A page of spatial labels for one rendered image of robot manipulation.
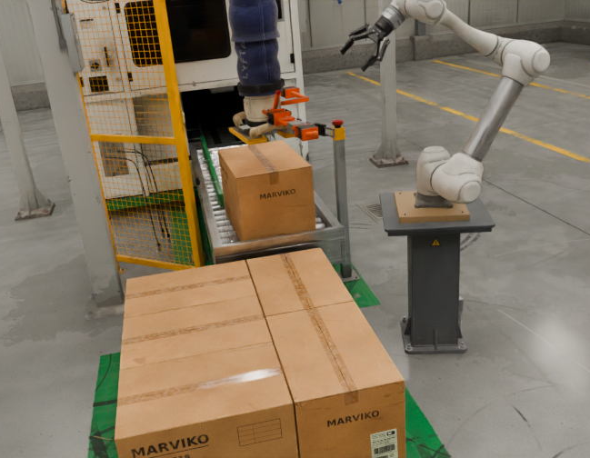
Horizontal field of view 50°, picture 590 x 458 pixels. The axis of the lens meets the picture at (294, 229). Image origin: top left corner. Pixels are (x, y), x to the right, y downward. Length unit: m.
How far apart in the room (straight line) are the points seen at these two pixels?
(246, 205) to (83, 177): 1.09
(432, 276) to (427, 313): 0.21
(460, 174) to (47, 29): 2.27
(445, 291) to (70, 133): 2.23
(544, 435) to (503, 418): 0.18
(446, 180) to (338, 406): 1.16
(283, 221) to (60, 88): 1.43
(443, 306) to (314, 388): 1.22
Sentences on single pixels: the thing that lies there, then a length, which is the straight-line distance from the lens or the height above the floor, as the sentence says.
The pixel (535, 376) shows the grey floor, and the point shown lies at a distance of 3.31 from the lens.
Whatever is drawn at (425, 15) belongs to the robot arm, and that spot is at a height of 1.69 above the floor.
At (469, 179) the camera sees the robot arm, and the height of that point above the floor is 0.99.
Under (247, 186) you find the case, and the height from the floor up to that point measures 0.89.
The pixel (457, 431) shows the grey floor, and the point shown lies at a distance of 2.94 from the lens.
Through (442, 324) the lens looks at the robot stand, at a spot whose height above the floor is 0.15.
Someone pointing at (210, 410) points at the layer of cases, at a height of 0.54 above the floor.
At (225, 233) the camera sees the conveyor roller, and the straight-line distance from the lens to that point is 3.58.
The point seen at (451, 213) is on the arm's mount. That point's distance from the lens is 3.04.
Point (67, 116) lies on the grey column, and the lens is 3.79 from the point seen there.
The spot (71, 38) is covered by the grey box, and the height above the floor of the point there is 1.65.
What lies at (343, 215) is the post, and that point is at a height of 0.44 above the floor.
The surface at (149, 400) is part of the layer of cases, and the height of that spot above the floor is 0.54.
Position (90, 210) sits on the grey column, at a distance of 3.93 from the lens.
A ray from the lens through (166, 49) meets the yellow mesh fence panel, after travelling 3.76.
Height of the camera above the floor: 1.91
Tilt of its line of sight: 23 degrees down
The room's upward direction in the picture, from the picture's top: 5 degrees counter-clockwise
